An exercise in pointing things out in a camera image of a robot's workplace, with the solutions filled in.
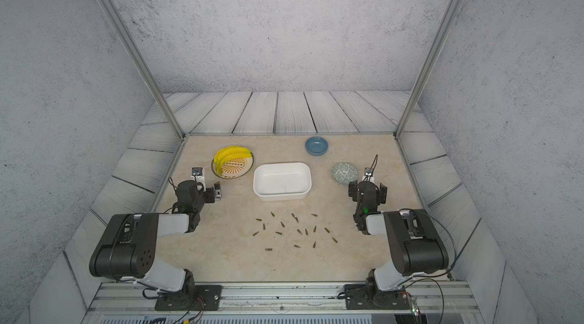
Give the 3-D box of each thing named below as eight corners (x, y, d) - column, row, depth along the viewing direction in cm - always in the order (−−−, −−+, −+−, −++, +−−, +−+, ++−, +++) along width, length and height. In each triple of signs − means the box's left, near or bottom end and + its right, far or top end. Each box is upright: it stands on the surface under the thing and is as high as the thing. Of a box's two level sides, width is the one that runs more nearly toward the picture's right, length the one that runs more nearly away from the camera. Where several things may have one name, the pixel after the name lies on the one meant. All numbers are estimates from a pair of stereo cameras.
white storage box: (252, 202, 98) (250, 194, 93) (257, 170, 109) (255, 162, 104) (311, 201, 98) (312, 194, 93) (310, 170, 109) (310, 162, 104)
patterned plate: (210, 182, 104) (209, 179, 103) (212, 162, 112) (211, 159, 110) (255, 175, 107) (254, 173, 105) (254, 156, 114) (253, 153, 113)
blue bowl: (305, 156, 114) (305, 152, 111) (305, 140, 121) (305, 136, 118) (328, 156, 114) (328, 152, 111) (326, 140, 121) (327, 136, 118)
